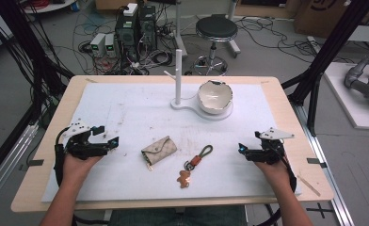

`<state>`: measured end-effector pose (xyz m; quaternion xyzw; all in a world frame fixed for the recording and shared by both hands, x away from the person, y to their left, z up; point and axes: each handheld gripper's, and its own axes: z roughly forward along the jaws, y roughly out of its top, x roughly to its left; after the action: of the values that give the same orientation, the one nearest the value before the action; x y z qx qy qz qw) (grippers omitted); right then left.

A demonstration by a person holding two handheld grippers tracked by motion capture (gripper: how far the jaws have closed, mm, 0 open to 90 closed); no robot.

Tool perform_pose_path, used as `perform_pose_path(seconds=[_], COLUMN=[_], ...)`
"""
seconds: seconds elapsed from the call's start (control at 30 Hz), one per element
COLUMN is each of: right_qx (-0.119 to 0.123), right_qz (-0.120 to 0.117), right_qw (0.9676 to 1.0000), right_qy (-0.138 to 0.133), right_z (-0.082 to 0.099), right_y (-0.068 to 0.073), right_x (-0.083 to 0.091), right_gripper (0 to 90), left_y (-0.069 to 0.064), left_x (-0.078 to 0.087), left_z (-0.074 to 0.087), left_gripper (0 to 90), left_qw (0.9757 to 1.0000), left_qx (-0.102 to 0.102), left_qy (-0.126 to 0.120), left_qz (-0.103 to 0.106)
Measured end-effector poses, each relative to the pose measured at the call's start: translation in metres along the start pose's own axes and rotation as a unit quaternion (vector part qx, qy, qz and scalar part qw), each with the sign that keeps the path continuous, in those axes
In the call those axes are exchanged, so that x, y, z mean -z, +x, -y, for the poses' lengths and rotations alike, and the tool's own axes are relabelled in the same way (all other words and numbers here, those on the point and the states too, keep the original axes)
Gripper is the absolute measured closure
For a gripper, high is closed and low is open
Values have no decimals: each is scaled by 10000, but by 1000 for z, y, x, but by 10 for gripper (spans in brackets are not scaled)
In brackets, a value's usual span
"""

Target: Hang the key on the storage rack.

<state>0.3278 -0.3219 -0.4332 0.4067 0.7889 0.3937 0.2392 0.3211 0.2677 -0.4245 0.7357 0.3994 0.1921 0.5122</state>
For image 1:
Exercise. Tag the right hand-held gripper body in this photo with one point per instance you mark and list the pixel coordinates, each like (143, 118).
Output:
(269, 153)

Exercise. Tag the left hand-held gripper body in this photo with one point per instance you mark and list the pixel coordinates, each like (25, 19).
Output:
(82, 147)

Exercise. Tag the person's right hand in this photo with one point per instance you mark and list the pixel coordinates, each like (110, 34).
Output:
(275, 174)

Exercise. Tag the person's left hand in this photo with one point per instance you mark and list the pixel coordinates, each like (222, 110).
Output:
(79, 169)

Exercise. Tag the wooden table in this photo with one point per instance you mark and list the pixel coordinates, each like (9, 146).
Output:
(286, 103)

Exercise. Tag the beige key pouch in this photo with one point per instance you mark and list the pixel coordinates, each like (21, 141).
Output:
(159, 150)

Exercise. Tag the black tape strip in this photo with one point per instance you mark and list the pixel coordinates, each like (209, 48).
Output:
(316, 162)
(35, 162)

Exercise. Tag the thin wooden stick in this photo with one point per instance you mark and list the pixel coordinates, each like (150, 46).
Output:
(309, 186)

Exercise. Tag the white table mat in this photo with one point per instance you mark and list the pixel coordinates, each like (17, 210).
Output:
(160, 175)

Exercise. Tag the white eggshell-shaped bowl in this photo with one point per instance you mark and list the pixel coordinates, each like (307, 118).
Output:
(214, 97)

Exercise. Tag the grey power supply unit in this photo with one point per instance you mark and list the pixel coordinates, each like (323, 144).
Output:
(109, 44)
(98, 44)

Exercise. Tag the white platform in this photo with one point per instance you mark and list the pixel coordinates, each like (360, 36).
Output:
(355, 113)

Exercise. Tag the black computer tower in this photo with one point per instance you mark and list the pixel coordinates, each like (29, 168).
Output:
(127, 31)
(148, 26)

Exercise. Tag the black round stool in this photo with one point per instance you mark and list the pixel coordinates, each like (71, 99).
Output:
(216, 28)

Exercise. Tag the cardboard box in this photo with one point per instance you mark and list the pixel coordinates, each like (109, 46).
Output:
(330, 15)

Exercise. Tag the aluminium rail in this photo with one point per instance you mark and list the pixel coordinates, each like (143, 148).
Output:
(324, 169)
(7, 163)

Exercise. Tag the white stand with post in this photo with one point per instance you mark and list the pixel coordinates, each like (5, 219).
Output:
(178, 78)

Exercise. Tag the black frame strut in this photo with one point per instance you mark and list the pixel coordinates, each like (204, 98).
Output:
(327, 53)

